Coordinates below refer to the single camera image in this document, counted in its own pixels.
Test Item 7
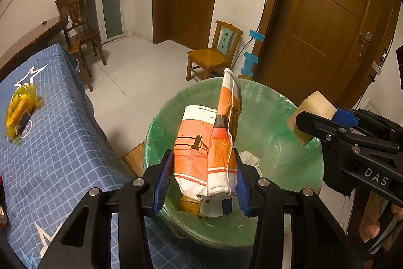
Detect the orange white paper cup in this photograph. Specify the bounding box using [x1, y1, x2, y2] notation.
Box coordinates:
[174, 68, 243, 201]

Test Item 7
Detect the green lined trash bin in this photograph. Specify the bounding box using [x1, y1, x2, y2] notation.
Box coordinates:
[144, 78, 324, 249]

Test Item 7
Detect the dark wooden dining table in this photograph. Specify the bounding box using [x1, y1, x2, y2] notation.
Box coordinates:
[0, 16, 68, 81]

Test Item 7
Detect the small yellow wooden chair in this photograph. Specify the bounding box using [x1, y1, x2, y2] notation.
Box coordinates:
[186, 20, 243, 81]

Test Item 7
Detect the blue star tablecloth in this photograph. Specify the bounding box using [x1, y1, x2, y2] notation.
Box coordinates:
[0, 43, 202, 269]

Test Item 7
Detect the white blue tissue pack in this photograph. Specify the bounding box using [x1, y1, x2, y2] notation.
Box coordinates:
[200, 196, 239, 218]

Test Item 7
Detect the beige sponge block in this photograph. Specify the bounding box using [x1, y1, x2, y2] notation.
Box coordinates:
[287, 91, 337, 145]

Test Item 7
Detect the dark wooden chair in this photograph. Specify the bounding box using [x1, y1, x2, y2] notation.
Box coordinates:
[55, 0, 107, 66]

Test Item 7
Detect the yellow wrapper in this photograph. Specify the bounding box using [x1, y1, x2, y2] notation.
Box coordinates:
[179, 195, 202, 216]

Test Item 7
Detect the yellow plastic snack bag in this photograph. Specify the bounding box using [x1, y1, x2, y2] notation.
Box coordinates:
[5, 83, 43, 140]

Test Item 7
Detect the brown entrance door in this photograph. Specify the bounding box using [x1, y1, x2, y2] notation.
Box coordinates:
[253, 0, 401, 108]

